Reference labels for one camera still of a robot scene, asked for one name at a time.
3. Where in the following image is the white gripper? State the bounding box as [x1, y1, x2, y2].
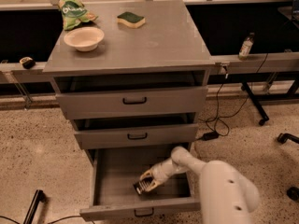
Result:
[139, 158, 188, 192]

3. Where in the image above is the black rxbar chocolate bar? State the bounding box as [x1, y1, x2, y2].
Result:
[134, 180, 147, 195]

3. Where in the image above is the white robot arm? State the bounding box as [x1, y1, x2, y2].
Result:
[134, 147, 260, 224]

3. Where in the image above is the grey bottom drawer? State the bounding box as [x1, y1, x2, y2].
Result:
[80, 144, 200, 221]

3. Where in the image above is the grey drawer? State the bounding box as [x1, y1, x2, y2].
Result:
[55, 71, 207, 119]
[80, 144, 200, 221]
[75, 113, 198, 149]

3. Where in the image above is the grey middle drawer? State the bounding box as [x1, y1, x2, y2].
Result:
[75, 113, 198, 149]

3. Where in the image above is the grey top drawer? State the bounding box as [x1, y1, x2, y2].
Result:
[55, 71, 207, 119]

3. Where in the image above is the grey drawer cabinet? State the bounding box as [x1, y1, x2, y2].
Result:
[42, 0, 216, 222]

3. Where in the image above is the black power adapter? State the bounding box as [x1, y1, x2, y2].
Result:
[202, 131, 219, 141]

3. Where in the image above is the black stand leg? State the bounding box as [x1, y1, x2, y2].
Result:
[23, 189, 46, 224]

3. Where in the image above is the black table leg with caster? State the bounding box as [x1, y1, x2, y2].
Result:
[241, 82, 269, 126]

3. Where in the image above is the black chair base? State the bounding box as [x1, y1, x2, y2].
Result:
[276, 133, 299, 202]

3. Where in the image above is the white bowl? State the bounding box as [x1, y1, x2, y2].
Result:
[64, 27, 105, 52]

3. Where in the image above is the small clear bottle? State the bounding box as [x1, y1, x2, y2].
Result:
[238, 33, 255, 61]

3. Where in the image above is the green yellow sponge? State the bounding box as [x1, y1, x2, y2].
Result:
[117, 11, 146, 29]

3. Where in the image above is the black yellow tape measure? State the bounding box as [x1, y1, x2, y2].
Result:
[20, 57, 36, 69]

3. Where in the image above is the green chip bag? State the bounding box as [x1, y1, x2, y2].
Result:
[58, 0, 98, 31]

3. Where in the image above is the black power cable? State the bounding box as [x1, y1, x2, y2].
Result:
[195, 53, 269, 141]

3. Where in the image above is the metal rail shelf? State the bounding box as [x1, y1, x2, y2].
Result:
[0, 51, 299, 84]

